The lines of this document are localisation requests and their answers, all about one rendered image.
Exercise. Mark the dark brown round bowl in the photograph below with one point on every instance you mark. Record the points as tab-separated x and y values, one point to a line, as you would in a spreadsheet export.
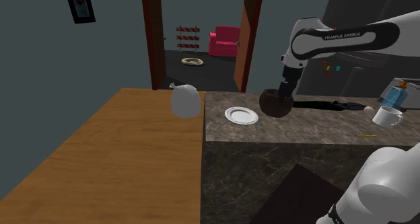
274	108

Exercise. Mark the white plate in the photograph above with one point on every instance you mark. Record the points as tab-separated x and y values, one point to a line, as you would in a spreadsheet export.
241	115

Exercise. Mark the brown wooden table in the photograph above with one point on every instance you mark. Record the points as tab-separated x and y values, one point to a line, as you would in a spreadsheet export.
115	164

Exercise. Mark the blue pump bottle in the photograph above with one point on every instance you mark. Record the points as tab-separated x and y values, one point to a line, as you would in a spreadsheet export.
395	98

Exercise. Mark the white tied bag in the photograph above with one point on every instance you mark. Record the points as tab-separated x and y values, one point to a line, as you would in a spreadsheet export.
185	102

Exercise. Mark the yellow pencil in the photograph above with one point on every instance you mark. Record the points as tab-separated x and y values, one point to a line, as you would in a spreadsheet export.
366	135

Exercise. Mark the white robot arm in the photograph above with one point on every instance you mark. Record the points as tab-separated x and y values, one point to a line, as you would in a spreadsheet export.
341	39

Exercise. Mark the beige round pet bed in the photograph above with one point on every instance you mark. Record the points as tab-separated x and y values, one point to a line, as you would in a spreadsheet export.
192	61

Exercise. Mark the dark robot stand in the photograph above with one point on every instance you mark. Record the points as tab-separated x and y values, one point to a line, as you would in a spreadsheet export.
295	200

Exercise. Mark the dark grey fridge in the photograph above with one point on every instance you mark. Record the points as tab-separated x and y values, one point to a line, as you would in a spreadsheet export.
354	75

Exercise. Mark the brown wooden door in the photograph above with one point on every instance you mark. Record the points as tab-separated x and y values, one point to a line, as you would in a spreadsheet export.
153	36

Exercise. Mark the white mug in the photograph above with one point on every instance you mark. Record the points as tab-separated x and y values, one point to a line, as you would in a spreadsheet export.
386	116

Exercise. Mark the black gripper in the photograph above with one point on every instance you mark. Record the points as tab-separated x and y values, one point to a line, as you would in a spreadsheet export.
290	77

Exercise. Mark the black framed wall picture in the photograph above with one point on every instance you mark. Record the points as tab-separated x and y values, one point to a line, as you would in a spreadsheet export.
79	3

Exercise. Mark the red armchair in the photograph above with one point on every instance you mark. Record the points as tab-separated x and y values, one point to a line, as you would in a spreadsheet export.
223	44

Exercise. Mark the black long utensil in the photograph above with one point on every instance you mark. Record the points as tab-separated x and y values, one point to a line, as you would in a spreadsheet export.
347	106

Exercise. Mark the red white striped barrier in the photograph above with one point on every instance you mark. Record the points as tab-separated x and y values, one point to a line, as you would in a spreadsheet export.
187	37

